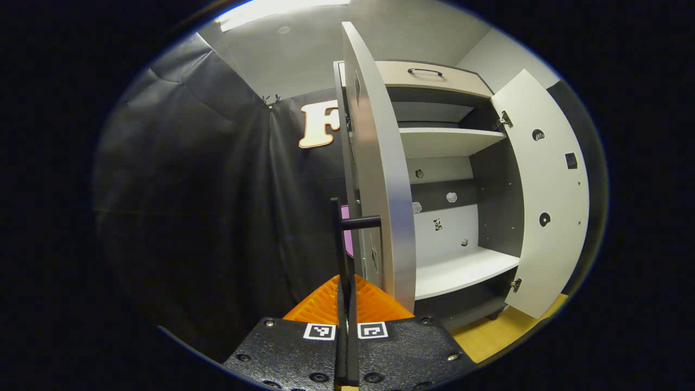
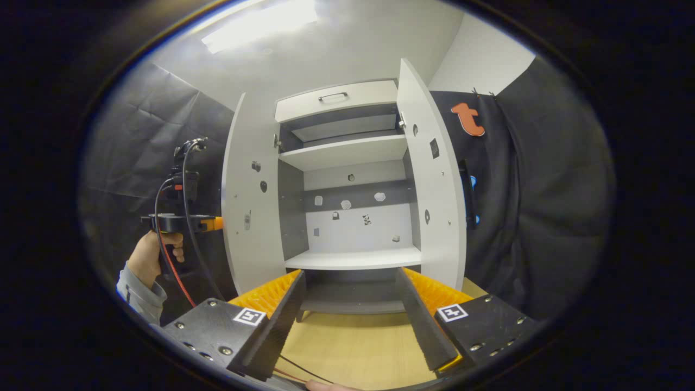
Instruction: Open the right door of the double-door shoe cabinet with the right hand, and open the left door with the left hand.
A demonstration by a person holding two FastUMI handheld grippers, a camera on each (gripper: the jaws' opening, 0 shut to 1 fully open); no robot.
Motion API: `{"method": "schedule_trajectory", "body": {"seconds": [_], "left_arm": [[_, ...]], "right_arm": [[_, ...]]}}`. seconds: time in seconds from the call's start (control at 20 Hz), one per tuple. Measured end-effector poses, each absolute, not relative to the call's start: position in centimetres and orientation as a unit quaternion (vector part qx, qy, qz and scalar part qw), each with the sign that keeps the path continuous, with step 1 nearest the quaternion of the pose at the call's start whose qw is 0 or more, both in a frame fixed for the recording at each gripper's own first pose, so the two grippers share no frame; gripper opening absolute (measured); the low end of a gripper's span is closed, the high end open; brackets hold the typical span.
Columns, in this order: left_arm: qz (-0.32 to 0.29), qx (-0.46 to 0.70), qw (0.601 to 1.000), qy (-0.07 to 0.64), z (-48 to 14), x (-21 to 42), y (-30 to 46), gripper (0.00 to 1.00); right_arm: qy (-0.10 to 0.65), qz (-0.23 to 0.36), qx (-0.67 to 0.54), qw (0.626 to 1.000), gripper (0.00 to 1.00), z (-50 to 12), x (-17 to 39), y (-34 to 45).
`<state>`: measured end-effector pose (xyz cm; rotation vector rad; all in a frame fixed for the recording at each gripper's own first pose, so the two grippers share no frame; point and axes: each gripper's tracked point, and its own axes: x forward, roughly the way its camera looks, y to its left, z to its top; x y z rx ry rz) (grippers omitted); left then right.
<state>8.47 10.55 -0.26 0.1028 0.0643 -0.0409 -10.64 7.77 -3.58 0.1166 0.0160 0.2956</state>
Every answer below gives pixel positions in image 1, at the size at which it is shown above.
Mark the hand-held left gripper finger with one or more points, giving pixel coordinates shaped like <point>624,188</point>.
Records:
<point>341,353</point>
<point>353,353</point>

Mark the cabinet door with camera sticker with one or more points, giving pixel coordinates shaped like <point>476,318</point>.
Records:
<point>388,206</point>

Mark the beige double-door shoe cabinet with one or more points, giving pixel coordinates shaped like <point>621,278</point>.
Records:
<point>494,190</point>

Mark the cabinet door with headphone sticker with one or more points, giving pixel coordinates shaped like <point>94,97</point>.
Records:
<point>554,244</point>

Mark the metal door hinge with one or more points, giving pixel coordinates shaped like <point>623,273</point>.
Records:
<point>505,119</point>
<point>516,283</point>

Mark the beige cabinet drawer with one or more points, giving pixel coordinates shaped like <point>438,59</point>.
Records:
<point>461,81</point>

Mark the black backdrop cloth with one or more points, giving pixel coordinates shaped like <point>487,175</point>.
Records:
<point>190,190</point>

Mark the ceiling light panel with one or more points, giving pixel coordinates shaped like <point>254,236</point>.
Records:
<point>282,8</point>

